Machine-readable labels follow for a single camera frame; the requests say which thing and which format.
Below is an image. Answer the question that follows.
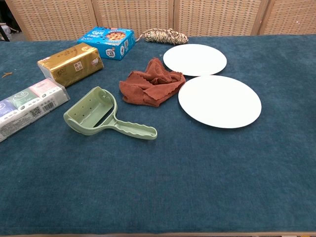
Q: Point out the blue cookie box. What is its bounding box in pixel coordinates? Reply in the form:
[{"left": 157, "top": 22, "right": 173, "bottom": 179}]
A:
[{"left": 77, "top": 26, "right": 136, "bottom": 61}]

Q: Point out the woven wicker folding screen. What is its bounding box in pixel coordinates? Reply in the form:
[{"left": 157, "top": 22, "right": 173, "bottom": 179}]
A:
[{"left": 4, "top": 0, "right": 316, "bottom": 41}]

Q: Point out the dark blue table cloth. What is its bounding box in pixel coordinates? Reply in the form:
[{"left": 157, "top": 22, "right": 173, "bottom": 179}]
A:
[{"left": 0, "top": 34, "right": 316, "bottom": 235}]

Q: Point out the rust brown cloth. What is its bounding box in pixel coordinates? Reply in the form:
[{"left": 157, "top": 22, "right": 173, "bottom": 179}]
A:
[{"left": 118, "top": 57, "right": 186, "bottom": 108}]

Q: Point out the white round plate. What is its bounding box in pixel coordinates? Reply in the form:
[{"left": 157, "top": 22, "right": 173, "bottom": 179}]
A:
[
  {"left": 162, "top": 43, "right": 227, "bottom": 77},
  {"left": 178, "top": 75, "right": 262, "bottom": 129}
]

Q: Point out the gold tissue pack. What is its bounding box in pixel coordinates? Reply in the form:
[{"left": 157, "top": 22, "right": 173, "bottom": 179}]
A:
[{"left": 37, "top": 42, "right": 104, "bottom": 87}]

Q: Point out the coiled beige patterned rope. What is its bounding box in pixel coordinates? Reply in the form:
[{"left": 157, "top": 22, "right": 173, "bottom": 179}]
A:
[{"left": 135, "top": 28, "right": 189, "bottom": 45}]

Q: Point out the green plastic scoop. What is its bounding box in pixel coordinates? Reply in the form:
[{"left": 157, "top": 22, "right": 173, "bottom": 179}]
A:
[{"left": 63, "top": 86, "right": 158, "bottom": 141}]

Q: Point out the clear wrapped pocket tissue multipack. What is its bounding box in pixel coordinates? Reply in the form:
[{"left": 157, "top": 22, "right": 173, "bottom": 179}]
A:
[{"left": 0, "top": 78, "right": 71, "bottom": 143}]

